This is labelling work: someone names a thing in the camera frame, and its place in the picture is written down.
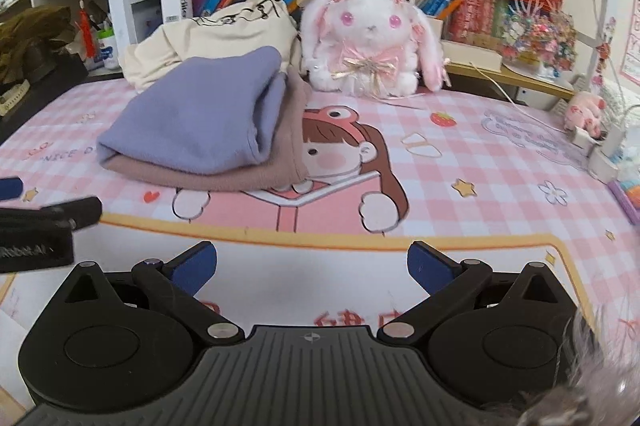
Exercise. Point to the small pink plush toy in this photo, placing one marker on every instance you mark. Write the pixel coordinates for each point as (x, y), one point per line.
(585, 111)

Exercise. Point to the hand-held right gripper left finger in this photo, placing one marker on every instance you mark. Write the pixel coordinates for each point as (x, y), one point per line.
(192, 268)

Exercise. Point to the white charger plug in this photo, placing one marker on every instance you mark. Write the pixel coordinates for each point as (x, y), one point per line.
(582, 137)

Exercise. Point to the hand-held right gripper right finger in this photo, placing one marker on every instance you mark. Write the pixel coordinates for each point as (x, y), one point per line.
(432, 268)

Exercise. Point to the white flat book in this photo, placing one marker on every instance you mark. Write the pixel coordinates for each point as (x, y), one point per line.
(472, 55)

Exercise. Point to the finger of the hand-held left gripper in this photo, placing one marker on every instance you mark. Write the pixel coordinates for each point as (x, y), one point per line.
(75, 211)
(10, 188)

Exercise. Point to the colourful flower ornament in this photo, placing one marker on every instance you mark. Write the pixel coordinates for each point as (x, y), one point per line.
(542, 36)

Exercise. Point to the olive green cloth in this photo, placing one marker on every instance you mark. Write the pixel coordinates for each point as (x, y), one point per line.
(30, 36)

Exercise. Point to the white charging dock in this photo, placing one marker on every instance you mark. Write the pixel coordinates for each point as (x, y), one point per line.
(607, 156)

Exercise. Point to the red tassel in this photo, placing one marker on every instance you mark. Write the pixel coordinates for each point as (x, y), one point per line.
(86, 31)

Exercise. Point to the white bottle blue label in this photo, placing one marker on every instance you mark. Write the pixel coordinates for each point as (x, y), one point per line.
(109, 51)

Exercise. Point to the purple stationery box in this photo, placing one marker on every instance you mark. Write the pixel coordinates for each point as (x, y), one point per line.
(625, 201)

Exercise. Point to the alphabet wall poster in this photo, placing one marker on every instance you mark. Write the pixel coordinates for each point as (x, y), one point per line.
(631, 41)

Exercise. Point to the purple and pink sweater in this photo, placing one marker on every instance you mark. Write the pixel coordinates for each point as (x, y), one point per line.
(200, 121)

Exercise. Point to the fuzzy grey fur trim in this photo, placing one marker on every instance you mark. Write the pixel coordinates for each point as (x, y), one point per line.
(600, 371)

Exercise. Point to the white bunny plush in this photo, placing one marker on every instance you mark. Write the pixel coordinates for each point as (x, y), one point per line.
(370, 51)

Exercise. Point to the cream tote bag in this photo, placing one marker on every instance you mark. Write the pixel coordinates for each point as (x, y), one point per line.
(200, 34)

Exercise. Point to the pink cartoon desk mat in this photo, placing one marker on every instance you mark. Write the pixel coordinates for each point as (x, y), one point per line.
(475, 206)

